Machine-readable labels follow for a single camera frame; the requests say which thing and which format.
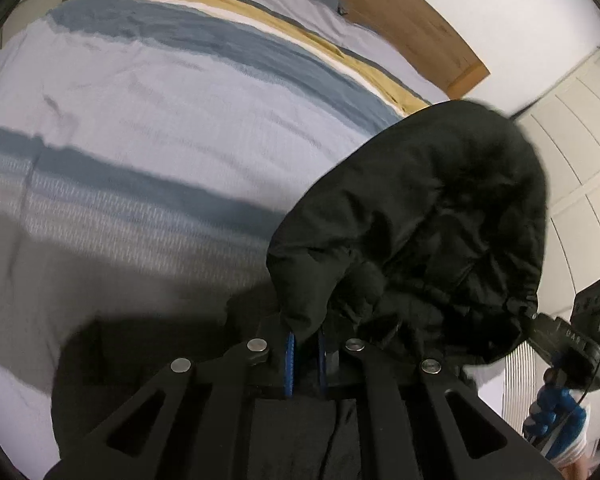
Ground white wardrobe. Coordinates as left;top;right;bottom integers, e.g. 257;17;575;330
499;46;600;441

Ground wooden headboard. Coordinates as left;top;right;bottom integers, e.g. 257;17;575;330
340;0;490;100

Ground blue-gloved right hand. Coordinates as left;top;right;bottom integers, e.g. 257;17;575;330
522;386;588;468

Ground black puffy jacket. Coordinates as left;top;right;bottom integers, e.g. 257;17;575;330
50;101;546;479

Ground striped bed duvet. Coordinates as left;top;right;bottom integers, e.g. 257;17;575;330
0;0;445;479

